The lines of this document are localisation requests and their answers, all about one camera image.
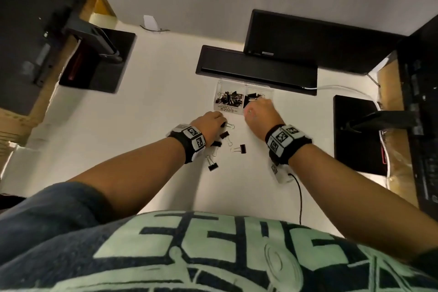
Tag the black wristband with markers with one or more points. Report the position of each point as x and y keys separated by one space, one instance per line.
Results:
x=188 y=141
x=285 y=143

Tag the brown cardboard box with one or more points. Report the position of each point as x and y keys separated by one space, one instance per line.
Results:
x=400 y=165

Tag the person's left hand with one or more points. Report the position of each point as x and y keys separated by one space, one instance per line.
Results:
x=210 y=125

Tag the clear two-compartment plastic box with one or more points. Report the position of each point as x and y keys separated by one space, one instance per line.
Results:
x=226 y=84

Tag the person's right hand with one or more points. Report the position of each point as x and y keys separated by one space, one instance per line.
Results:
x=261 y=117

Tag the small white paper card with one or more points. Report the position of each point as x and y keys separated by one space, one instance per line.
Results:
x=150 y=22

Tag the black left wristband with markers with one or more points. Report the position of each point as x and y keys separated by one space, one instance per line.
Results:
x=188 y=141

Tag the person's left forearm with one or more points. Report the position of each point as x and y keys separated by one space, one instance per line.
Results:
x=130 y=179

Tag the black monitor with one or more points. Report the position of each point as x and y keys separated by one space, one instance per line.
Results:
x=256 y=67
x=27 y=21
x=424 y=114

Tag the person's right forearm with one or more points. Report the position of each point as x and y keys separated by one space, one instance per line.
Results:
x=359 y=199

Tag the black centre monitor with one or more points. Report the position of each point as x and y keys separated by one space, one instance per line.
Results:
x=256 y=67

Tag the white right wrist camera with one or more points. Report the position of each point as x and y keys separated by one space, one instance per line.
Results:
x=282 y=173

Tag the black monitor stand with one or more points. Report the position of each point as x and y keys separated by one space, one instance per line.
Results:
x=356 y=151
x=106 y=76

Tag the black right wristband with markers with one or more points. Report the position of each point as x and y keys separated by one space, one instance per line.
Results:
x=285 y=143

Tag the grey shirt with green print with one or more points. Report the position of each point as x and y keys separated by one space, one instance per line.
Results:
x=205 y=257

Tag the heap of small binder clips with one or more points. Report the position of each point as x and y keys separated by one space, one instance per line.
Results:
x=229 y=98

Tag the medium black binder clip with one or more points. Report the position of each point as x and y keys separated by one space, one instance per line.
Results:
x=224 y=134
x=216 y=144
x=223 y=124
x=213 y=167
x=242 y=148

